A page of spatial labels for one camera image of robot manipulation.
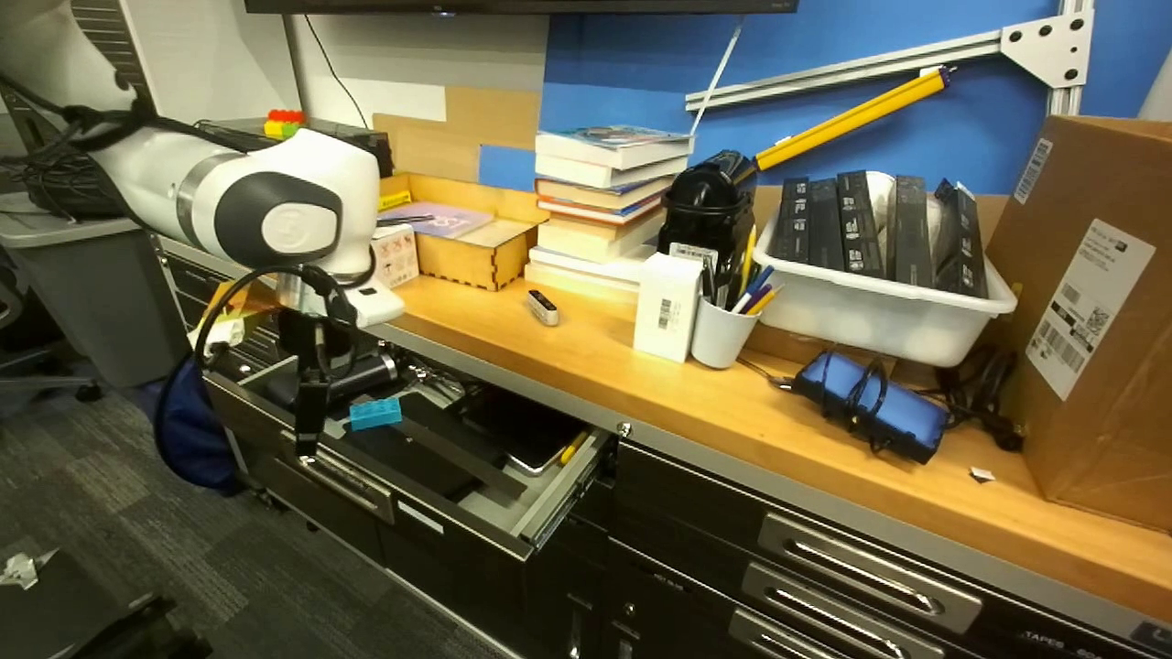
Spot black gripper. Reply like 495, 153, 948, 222
273, 303, 365, 469

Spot small turquoise blue object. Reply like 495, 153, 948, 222
349, 393, 406, 437

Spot open grey cabinet drawer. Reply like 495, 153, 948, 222
196, 327, 611, 565

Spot black drawer cabinet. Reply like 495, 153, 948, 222
156, 234, 1172, 659

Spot dark blue bag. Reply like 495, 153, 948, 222
151, 350, 249, 499

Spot wooden tray box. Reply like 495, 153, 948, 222
373, 173, 549, 297

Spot purple booklet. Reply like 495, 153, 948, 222
378, 201, 498, 242

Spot small silver black gadget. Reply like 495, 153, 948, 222
522, 284, 563, 328

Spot yellow pencil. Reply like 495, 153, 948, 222
553, 427, 592, 472

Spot large flat white book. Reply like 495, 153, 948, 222
522, 246, 650, 303

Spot red yellow green block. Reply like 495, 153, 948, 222
261, 106, 312, 144

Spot white softcover book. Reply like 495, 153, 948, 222
533, 201, 669, 263

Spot crumpled white paper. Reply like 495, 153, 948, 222
0, 544, 61, 596

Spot thin book with red edge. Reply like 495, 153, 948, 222
533, 175, 677, 217

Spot thick white book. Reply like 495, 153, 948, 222
532, 124, 696, 194

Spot white cup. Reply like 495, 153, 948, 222
688, 294, 763, 373

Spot black label printer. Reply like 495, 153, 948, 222
657, 147, 763, 263

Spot pens bundle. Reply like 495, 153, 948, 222
707, 222, 785, 321

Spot black monitor edge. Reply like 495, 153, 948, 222
240, 0, 802, 19

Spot white plastic bin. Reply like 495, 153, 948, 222
752, 217, 1023, 373

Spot black rectangular units in bin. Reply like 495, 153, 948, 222
764, 168, 992, 301

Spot yellow metal bar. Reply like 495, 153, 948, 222
752, 67, 951, 175

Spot white shipping label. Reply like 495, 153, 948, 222
1023, 217, 1156, 407

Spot large cardboard box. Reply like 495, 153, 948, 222
983, 112, 1172, 537

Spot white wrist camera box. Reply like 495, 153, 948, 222
342, 282, 411, 328

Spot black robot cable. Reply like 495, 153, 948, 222
190, 261, 360, 371

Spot white switch box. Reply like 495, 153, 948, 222
631, 249, 707, 366

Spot long silver drawer handle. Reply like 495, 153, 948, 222
726, 602, 847, 659
735, 559, 951, 659
753, 509, 990, 642

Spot white thin cable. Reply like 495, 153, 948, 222
686, 19, 748, 139

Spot black cable bundle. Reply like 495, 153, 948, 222
930, 340, 1029, 455

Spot white aluminium rail bracket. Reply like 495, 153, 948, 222
681, 0, 1097, 120

